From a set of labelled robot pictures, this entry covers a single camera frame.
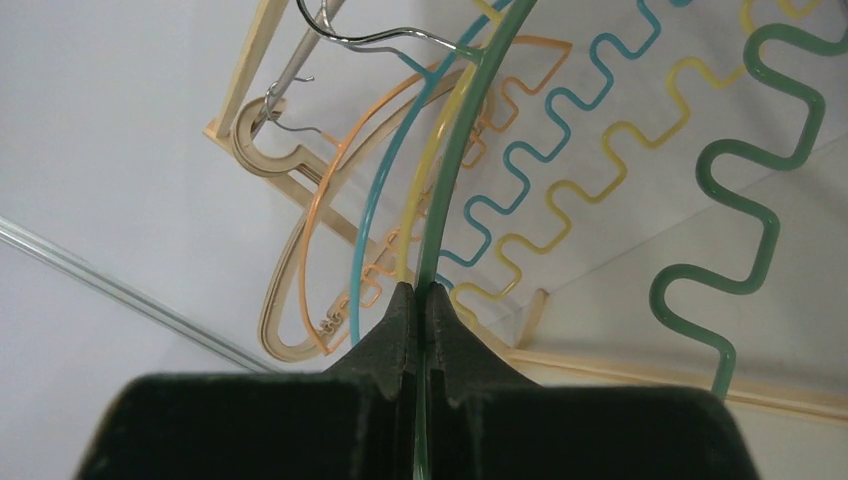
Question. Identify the metal hanging rod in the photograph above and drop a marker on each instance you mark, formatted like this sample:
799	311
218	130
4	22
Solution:
275	92

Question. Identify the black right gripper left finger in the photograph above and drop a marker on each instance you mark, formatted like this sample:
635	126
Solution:
354	420

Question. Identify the green plastic hanger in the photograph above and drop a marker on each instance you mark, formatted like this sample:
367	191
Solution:
703	260

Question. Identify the yellow plastic hanger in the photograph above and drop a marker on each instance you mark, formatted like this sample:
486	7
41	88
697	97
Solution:
425	167

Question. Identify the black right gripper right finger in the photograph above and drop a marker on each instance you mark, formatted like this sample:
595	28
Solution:
488	421

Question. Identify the wooden clothes rack frame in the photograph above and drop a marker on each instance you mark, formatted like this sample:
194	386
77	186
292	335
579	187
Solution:
231	131

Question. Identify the orange plastic hanger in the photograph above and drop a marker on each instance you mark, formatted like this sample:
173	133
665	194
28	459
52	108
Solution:
497	114

